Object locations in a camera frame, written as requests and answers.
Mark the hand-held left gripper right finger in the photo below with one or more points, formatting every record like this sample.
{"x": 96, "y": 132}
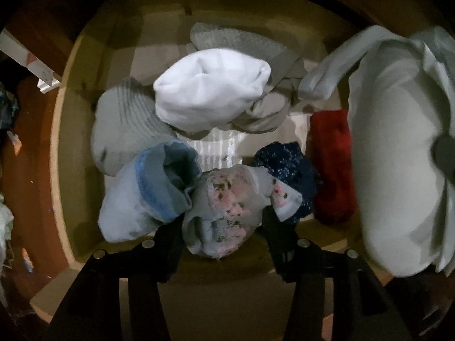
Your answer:
{"x": 275, "y": 234}

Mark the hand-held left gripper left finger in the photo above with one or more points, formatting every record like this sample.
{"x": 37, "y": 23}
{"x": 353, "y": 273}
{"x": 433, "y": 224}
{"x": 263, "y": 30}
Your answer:
{"x": 170, "y": 241}

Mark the light blue underwear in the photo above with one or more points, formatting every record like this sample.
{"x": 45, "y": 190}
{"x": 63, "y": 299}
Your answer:
{"x": 142, "y": 191}

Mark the navy floral underwear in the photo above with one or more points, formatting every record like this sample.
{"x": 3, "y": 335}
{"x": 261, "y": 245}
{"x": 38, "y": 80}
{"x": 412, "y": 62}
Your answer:
{"x": 288, "y": 163}

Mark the grey ribbed underwear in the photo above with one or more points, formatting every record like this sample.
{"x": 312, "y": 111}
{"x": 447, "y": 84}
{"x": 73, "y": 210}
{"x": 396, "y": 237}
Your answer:
{"x": 124, "y": 128}

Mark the large white underwear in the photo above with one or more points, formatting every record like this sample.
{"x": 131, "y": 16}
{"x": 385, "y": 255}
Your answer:
{"x": 391, "y": 149}

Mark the white sock bundle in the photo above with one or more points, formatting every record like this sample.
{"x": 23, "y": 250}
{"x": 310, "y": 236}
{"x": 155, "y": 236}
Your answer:
{"x": 209, "y": 88}

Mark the white striped underwear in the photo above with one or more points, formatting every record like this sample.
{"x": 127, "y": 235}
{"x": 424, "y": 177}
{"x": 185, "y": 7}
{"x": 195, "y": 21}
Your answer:
{"x": 220, "y": 149}

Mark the beige grey underwear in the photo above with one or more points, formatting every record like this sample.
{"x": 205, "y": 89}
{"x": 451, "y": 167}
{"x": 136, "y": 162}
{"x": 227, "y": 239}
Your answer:
{"x": 266, "y": 113}

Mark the small pale paper scrap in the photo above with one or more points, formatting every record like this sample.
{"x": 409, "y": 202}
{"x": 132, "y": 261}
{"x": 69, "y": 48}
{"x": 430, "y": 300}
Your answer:
{"x": 27, "y": 261}

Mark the white plastic bag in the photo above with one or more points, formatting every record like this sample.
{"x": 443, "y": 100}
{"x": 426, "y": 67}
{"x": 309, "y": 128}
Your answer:
{"x": 4, "y": 220}

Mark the orange paper scrap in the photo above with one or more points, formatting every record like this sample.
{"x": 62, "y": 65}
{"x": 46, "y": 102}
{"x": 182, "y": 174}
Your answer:
{"x": 15, "y": 144}

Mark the grey sock bundle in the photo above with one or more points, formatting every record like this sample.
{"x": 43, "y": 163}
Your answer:
{"x": 241, "y": 41}

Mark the blue package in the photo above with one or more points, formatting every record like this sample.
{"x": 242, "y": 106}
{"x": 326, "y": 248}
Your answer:
{"x": 7, "y": 106}

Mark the brown wooden nightstand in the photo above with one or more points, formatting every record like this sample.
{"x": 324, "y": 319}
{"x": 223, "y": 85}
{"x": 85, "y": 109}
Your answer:
{"x": 35, "y": 25}

